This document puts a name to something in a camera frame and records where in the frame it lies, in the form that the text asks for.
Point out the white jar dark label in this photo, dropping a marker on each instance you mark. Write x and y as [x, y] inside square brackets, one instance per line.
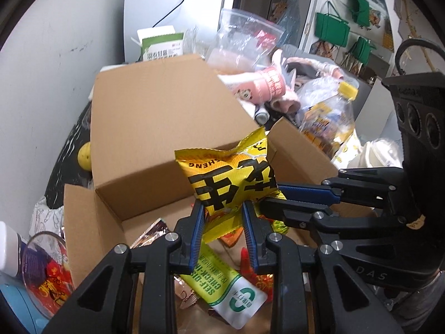
[8, 247]

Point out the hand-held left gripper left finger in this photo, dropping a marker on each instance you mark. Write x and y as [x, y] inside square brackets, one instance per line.
[198, 236]

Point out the large green tote bag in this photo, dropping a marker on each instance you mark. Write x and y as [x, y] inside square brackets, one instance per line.
[332, 29]

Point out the pile of red candies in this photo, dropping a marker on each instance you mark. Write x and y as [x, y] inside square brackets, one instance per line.
[52, 287]

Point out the green white carton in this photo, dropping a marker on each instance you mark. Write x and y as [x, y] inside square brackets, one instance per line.
[161, 47]

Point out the white patterned cloth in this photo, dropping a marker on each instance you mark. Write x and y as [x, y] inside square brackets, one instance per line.
[45, 215]

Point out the yellow snack packet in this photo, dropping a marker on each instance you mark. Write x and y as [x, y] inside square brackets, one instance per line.
[226, 181]

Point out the cardboard box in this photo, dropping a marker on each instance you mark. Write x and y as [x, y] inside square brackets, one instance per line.
[156, 111]

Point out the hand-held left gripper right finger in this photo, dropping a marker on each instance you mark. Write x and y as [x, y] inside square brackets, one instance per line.
[250, 240]

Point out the orange juice bottle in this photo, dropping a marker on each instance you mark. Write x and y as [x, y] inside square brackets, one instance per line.
[330, 125]

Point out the pink cloth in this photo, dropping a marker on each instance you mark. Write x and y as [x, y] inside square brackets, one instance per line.
[313, 66]

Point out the blue clear plastic bag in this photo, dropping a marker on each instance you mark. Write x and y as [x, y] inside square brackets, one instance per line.
[288, 10]

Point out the colourful printed tote bag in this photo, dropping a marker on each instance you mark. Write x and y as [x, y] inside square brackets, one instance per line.
[323, 48]

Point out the clear plastic packet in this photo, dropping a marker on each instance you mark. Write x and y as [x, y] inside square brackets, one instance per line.
[184, 292]

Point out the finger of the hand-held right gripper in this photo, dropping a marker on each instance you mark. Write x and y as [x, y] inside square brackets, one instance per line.
[306, 191]
[292, 212]

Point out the large red snack packet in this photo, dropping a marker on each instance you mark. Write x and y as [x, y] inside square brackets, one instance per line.
[262, 285]

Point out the yellow fruit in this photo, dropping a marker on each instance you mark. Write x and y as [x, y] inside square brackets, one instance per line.
[85, 155]

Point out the white refrigerator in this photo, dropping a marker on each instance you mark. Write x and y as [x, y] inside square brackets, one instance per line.
[153, 3]

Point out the long green snack packet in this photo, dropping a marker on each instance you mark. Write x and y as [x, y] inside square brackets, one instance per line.
[222, 285]

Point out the clear zip bag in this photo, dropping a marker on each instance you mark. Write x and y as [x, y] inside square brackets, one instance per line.
[240, 38]

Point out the blue robot toy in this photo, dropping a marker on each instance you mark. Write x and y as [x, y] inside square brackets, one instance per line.
[14, 302]

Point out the pink panda cup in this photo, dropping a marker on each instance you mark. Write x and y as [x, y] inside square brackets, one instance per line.
[264, 83]

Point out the cream electric cup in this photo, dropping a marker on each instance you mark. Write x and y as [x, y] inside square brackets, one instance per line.
[379, 156]

